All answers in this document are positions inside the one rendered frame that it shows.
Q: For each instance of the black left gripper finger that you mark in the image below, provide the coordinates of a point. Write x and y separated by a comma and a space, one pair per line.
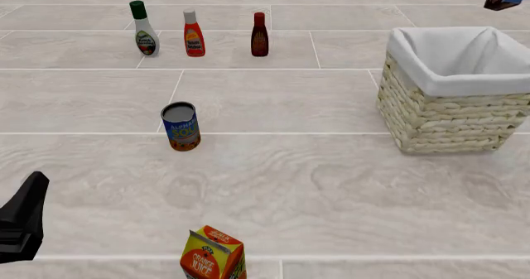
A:
29, 199

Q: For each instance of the red ketchup bottle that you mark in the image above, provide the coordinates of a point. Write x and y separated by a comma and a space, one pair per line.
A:
194, 37

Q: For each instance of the orange juice carton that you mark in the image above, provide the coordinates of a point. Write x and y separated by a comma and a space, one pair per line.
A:
213, 257

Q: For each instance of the white salad dressing bottle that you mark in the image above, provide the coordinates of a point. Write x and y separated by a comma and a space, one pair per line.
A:
145, 32

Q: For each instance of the woven basket with white liner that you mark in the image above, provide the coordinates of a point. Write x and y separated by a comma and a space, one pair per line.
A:
455, 96

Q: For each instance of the alphabet soup can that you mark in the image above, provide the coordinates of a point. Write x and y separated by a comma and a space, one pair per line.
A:
181, 128

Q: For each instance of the dark red sauce bottle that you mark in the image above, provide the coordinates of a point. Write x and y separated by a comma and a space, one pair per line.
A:
259, 38

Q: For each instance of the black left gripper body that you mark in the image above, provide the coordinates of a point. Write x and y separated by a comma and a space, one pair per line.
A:
14, 246

